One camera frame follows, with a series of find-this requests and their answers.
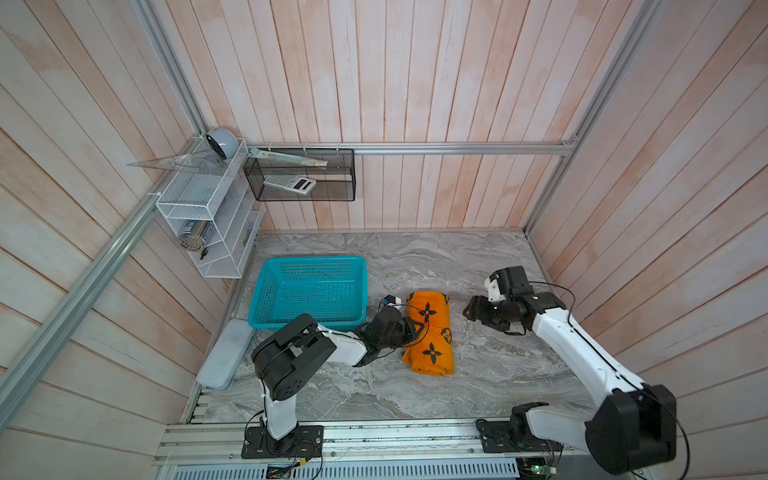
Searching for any orange patterned pillowcase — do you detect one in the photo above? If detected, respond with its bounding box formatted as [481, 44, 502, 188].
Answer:
[402, 291, 455, 377]

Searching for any teal plastic basket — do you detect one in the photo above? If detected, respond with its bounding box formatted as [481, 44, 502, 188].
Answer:
[248, 256, 368, 331]

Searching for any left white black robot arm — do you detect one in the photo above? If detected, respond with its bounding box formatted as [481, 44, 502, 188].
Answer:
[251, 305, 427, 441]

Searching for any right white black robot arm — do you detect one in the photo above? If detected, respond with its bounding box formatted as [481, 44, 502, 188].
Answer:
[463, 266, 682, 475]

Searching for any green circuit board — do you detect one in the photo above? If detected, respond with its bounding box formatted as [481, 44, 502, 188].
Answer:
[518, 461, 558, 480]

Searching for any white calculator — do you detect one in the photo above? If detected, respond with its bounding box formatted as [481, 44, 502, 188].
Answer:
[264, 175, 317, 195]

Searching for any white rectangular plastic lid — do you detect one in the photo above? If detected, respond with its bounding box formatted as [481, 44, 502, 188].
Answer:
[196, 319, 254, 390]

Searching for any metal cylindrical brush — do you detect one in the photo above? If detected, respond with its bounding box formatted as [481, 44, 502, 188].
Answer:
[178, 220, 209, 252]

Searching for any clear plastic ruler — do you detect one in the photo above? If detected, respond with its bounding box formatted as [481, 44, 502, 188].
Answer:
[248, 148, 328, 167]

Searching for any round white grey gadget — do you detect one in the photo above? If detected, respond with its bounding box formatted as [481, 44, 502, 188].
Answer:
[205, 128, 239, 161]

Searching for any clear triangle set square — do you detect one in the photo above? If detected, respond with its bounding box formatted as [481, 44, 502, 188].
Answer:
[130, 151, 223, 174]

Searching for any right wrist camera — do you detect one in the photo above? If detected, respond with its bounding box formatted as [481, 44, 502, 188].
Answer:
[484, 277, 506, 304]

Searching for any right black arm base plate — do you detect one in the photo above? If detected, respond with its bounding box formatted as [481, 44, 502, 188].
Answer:
[475, 419, 561, 453]

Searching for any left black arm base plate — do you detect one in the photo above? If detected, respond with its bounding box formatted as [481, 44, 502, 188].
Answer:
[241, 425, 324, 460]

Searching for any black wire mesh basket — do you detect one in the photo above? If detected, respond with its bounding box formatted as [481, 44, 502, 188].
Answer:
[243, 147, 357, 202]

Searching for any white wire shelf rack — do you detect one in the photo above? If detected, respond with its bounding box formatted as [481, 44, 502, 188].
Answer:
[156, 137, 264, 279]

